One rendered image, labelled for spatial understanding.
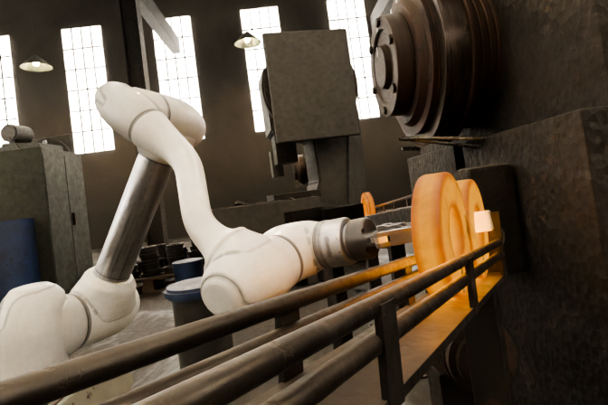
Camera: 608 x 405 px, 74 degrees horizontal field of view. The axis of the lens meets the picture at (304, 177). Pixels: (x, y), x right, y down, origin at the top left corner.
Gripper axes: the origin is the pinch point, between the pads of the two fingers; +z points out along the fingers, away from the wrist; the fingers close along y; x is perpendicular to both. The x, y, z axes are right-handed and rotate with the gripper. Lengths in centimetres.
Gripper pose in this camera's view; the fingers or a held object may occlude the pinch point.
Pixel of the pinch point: (467, 223)
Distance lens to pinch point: 68.9
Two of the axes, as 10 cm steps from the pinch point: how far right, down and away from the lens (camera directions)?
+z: 8.2, -2.1, -5.3
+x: -2.0, -9.8, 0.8
